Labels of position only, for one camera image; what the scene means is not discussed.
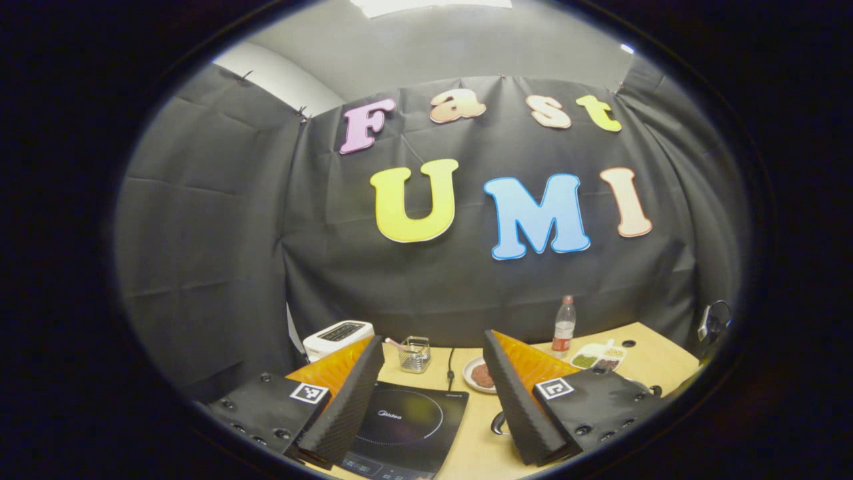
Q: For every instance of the brown meat piece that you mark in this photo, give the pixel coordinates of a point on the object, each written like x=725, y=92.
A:
x=482, y=377

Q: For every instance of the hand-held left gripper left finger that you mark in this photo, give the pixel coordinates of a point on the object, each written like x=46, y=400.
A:
x=346, y=406

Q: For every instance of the metal pot with beans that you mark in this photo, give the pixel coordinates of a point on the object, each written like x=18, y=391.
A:
x=496, y=425

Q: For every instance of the large ceiling light panel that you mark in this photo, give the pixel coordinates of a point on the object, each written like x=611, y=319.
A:
x=426, y=5

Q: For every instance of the black induction cooktop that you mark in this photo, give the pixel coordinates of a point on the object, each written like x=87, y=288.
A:
x=413, y=426

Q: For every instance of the white divided dish with beans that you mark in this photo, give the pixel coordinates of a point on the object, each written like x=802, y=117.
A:
x=596, y=356

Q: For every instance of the white plate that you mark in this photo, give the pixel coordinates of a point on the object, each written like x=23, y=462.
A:
x=470, y=376

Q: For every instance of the white toaster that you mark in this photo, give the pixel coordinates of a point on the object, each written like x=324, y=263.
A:
x=336, y=336

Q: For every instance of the pink utensil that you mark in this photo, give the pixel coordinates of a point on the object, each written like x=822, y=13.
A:
x=394, y=343

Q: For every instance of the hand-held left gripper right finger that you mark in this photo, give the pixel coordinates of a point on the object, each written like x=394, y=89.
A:
x=520, y=406

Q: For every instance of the clear plastic bottle red label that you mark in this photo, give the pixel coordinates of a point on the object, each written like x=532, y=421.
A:
x=564, y=330

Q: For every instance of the black backdrop cloth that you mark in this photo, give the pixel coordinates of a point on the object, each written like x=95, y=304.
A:
x=433, y=293

